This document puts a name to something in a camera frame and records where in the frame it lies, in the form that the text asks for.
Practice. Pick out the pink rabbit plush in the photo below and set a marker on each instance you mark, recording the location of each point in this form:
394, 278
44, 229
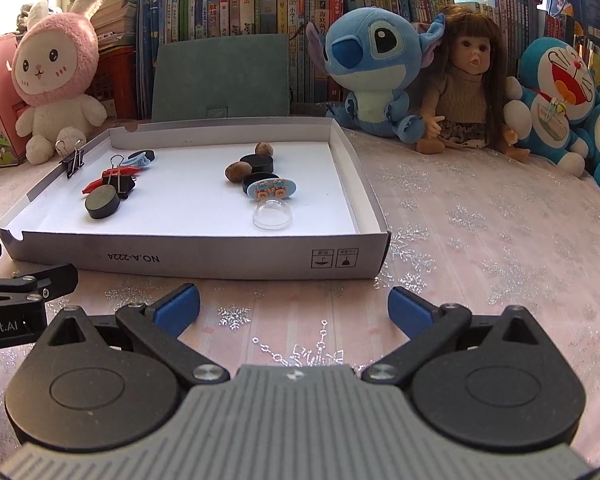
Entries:
55, 70

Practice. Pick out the grey cloth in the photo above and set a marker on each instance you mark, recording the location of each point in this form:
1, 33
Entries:
32, 12

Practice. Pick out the blue alien plush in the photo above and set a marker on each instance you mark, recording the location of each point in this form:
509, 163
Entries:
370, 55

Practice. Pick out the stack of flat books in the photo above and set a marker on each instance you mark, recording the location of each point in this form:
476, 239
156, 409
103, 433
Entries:
115, 10

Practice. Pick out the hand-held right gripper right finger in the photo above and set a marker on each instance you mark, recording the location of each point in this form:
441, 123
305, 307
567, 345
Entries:
410, 310

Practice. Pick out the shallow grey cardboard box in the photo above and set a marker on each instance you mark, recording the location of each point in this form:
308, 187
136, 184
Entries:
190, 210

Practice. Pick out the row of upright books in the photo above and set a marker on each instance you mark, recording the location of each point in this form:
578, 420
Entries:
240, 5

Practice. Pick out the light blue hair clip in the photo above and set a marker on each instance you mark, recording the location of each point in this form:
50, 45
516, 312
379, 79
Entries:
130, 161

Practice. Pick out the blue bear hair clip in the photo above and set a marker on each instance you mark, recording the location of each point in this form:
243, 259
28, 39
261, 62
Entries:
272, 189

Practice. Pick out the black round lid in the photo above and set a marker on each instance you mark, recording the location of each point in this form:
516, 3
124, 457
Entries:
252, 179

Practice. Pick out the teal folder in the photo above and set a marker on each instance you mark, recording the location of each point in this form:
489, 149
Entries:
220, 77

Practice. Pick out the brown-haired doll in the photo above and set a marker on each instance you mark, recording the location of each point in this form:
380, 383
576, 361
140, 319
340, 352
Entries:
467, 90

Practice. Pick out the brown nut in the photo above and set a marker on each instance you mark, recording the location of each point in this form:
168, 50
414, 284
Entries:
263, 148
237, 172

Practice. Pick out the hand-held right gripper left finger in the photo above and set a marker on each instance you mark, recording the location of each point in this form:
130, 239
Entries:
175, 307

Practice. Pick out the black round disc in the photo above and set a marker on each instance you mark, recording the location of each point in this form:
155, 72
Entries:
257, 162
102, 202
145, 154

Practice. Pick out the clear plastic dome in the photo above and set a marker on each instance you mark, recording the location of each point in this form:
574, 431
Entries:
274, 217

